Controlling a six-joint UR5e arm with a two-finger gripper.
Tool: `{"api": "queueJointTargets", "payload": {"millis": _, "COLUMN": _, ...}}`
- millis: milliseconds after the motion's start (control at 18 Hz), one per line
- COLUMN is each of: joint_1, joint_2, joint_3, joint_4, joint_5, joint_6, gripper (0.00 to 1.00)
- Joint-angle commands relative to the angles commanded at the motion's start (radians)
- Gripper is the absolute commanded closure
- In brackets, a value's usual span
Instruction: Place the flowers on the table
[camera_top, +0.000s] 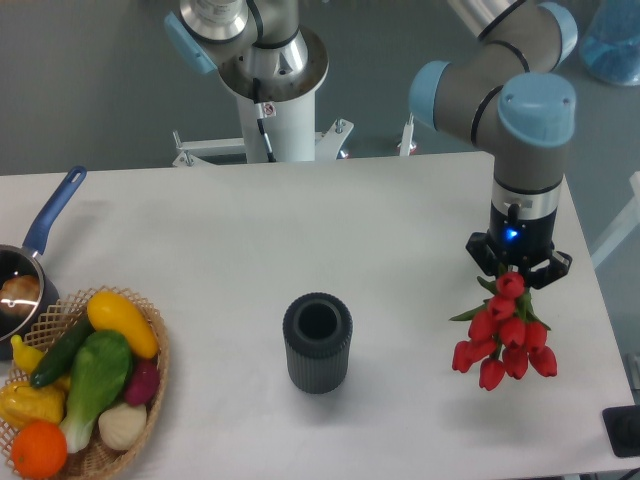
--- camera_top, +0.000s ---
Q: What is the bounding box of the blue handled saucepan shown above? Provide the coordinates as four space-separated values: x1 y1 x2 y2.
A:
1 166 87 361

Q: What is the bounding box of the black device at edge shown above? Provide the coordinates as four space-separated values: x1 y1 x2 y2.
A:
602 405 639 458

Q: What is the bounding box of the green bok choy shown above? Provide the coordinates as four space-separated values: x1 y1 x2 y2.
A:
59 330 132 454

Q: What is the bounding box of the blue plastic bag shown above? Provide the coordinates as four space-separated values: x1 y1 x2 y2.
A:
579 0 639 87

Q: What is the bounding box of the white garlic bulb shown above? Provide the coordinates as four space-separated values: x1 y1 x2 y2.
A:
98 402 147 451

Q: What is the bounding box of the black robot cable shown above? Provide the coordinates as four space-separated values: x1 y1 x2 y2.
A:
251 77 278 164

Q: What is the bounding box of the yellow squash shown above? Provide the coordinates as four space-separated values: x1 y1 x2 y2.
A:
86 291 159 360

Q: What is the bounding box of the yellow banana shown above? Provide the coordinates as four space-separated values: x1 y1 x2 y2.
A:
10 335 45 375

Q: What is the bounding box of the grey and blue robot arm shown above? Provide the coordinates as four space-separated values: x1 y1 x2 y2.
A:
164 1 577 289

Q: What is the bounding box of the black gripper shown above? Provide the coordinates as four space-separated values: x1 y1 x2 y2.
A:
465 204 573 290

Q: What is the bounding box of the brown bread roll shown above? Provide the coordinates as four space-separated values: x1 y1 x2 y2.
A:
1 275 40 319

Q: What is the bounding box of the orange fruit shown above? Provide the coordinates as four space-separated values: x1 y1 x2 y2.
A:
10 421 67 479

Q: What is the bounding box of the white frame bar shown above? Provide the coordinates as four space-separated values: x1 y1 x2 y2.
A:
591 171 639 269

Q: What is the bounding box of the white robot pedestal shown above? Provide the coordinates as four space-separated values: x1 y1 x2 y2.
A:
165 14 354 166

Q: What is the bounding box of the green cucumber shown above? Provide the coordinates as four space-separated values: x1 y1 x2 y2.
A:
30 315 94 388

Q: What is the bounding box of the dark grey ribbed vase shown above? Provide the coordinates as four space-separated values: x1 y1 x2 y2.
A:
282 292 353 394

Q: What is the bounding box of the yellow bell pepper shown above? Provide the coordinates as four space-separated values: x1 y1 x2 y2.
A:
1 381 66 430

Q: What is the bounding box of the red tulip bouquet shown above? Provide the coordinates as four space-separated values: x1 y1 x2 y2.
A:
450 266 558 391

